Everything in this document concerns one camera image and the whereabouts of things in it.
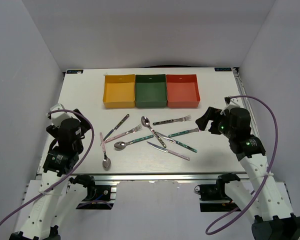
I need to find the purple cable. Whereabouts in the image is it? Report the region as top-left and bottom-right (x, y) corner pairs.
(205, 95), (279, 236)
(0, 109), (95, 240)

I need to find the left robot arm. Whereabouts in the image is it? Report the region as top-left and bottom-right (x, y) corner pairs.
(9, 104), (96, 240)

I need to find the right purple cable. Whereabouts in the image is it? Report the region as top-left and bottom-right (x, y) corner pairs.
(205, 95), (279, 236)

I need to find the pink handled fork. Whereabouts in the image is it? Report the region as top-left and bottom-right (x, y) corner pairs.
(104, 124), (142, 144)

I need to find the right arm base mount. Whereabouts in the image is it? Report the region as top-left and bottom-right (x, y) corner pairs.
(194, 173), (241, 213)

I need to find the pink handled knife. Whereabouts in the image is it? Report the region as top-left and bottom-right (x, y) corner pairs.
(147, 141), (190, 161)

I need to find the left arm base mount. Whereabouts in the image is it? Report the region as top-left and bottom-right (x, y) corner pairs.
(67, 175), (114, 210)

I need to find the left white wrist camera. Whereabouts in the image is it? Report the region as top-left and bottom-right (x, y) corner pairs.
(46, 103), (72, 128)

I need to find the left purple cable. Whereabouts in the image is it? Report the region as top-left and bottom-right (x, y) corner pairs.
(0, 109), (95, 240)

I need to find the teal handled fork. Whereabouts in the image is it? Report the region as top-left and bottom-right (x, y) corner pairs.
(168, 127), (201, 138)

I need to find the dark handled fork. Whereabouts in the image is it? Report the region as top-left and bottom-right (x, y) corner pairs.
(153, 114), (192, 126)

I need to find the teal handled spoon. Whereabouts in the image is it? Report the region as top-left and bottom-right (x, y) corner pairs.
(114, 134), (154, 151)

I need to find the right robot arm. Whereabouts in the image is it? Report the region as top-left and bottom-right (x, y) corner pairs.
(195, 107), (300, 240)

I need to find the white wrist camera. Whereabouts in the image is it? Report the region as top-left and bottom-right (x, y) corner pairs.
(46, 103), (72, 128)
(220, 96), (241, 116)

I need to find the pink handled spoon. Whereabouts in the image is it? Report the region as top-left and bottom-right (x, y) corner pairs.
(99, 132), (112, 171)

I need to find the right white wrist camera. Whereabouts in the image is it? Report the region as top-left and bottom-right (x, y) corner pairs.
(220, 96), (241, 116)

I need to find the dark handled spoon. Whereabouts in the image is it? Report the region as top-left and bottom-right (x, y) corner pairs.
(141, 116), (167, 148)

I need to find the dark handled knife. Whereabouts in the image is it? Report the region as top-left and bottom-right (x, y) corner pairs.
(103, 114), (130, 142)

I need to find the teal handled knife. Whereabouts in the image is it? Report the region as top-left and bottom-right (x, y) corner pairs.
(157, 132), (198, 153)

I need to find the green container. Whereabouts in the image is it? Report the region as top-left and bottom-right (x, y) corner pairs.
(135, 74), (168, 108)

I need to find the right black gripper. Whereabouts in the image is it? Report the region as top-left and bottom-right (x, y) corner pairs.
(195, 106), (235, 139)

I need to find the red container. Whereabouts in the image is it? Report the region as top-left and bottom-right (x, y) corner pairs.
(166, 74), (201, 108)

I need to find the yellow container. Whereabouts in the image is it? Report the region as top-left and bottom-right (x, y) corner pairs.
(103, 74), (136, 109)

